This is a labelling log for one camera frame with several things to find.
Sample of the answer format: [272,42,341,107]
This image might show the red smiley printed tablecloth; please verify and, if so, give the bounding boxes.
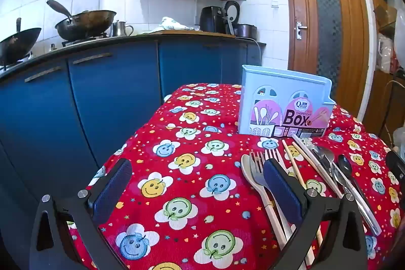
[68,83,402,270]

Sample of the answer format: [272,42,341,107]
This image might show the blue kitchen base cabinet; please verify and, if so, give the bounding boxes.
[0,36,267,258]

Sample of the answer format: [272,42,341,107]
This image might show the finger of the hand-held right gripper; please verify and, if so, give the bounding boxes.
[386,150,405,188]

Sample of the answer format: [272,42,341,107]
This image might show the silver metal chopstick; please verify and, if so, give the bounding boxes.
[292,134,340,198]
[296,135,345,196]

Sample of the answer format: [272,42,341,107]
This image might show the small white plastic bag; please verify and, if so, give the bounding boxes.
[378,36,394,73]

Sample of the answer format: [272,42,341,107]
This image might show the small dark wok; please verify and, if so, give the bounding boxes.
[0,18,42,66]

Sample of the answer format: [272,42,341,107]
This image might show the dark kitchen countertop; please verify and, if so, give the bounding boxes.
[0,30,266,81]

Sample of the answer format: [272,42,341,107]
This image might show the printed white cloth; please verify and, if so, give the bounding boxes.
[149,16,197,33]

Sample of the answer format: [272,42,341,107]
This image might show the large white plastic bag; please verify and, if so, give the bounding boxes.
[392,0,405,68]

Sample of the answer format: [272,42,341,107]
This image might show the light blue utensil box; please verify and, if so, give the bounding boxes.
[239,65,336,138]

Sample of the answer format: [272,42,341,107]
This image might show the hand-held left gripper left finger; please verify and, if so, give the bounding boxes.
[29,159,133,270]

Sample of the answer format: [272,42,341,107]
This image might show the white power cable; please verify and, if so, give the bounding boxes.
[250,37,263,66]

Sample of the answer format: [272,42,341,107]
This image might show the dark cooking pot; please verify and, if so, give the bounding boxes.
[224,1,257,38]

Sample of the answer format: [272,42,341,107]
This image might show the black air fryer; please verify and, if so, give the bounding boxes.
[199,6,228,33]

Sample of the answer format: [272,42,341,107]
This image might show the beige plastic spoon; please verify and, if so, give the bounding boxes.
[241,154,290,252]

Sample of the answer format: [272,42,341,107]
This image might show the large dark wok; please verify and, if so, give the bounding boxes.
[47,0,117,41]

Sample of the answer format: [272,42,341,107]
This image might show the gas stove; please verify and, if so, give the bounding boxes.
[62,33,110,47]

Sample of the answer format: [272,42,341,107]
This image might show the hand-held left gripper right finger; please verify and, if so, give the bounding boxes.
[263,159,377,270]

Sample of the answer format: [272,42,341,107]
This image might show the metal door handle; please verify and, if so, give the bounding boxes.
[295,21,308,40]

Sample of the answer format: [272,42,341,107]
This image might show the metal kettle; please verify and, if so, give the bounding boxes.
[111,20,134,37]

